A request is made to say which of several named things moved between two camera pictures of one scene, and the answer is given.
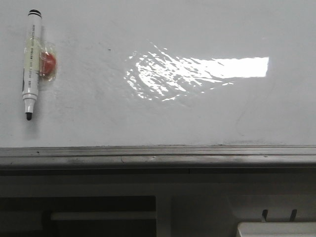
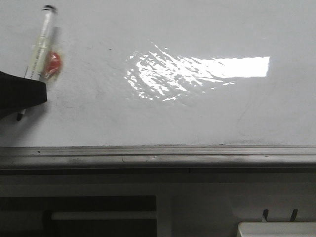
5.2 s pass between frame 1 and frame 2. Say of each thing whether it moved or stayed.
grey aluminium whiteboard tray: stayed
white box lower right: stayed
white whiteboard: stayed
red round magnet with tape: moved
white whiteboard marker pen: moved
